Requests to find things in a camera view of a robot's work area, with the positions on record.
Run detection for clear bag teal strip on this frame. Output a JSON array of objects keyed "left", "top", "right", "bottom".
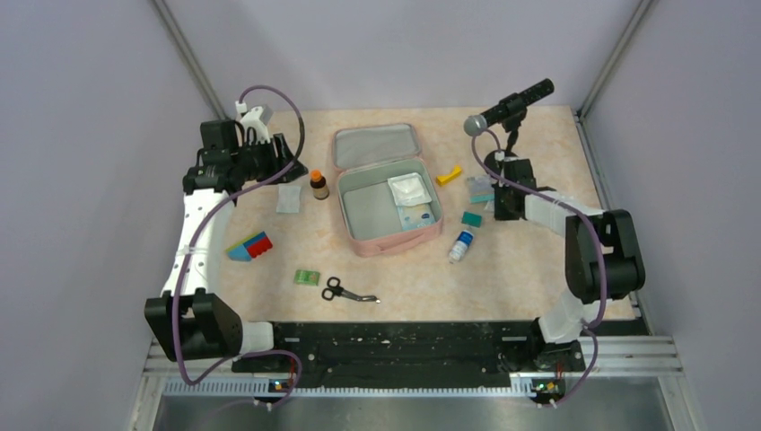
[{"left": 466, "top": 175, "right": 494, "bottom": 204}]

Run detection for teal small box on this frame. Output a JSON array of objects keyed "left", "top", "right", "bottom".
[{"left": 460, "top": 211, "right": 483, "bottom": 228}]

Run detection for pink open medicine case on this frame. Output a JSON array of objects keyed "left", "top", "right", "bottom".
[{"left": 331, "top": 123, "right": 443, "bottom": 257}]

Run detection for white blue dropper bottle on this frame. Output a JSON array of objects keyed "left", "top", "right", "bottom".
[{"left": 448, "top": 225, "right": 475, "bottom": 263}]

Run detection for brown bottle orange cap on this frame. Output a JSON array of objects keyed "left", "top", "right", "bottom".
[{"left": 310, "top": 170, "right": 329, "bottom": 200}]

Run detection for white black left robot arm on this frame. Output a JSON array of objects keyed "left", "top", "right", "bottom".
[{"left": 144, "top": 119, "right": 307, "bottom": 361}]

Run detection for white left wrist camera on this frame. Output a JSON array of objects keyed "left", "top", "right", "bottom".
[{"left": 235, "top": 101, "right": 274, "bottom": 140}]

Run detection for yellow plastic piece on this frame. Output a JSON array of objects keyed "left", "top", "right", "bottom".
[{"left": 435, "top": 165, "right": 462, "bottom": 187}]

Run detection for black handled scissors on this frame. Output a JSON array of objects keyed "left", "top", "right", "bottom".
[{"left": 321, "top": 277, "right": 381, "bottom": 303}]

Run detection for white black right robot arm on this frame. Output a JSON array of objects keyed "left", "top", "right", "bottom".
[{"left": 485, "top": 150, "right": 646, "bottom": 371}]

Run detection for white gauze packet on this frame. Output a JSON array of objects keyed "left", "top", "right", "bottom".
[{"left": 387, "top": 172, "right": 433, "bottom": 207}]

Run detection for colourful toy block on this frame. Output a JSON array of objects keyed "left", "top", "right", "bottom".
[{"left": 225, "top": 231, "right": 274, "bottom": 262}]

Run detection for green small packet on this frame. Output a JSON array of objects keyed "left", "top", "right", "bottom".
[{"left": 293, "top": 269, "right": 320, "bottom": 286}]

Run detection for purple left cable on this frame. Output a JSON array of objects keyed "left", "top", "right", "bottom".
[{"left": 171, "top": 84, "right": 307, "bottom": 411}]

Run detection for black microphone on stand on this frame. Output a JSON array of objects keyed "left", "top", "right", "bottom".
[{"left": 463, "top": 78, "right": 555, "bottom": 153}]

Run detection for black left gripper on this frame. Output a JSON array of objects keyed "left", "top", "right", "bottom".
[{"left": 232, "top": 132, "right": 307, "bottom": 185}]

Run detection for white sachet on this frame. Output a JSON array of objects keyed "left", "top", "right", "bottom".
[{"left": 276, "top": 184, "right": 302, "bottom": 214}]

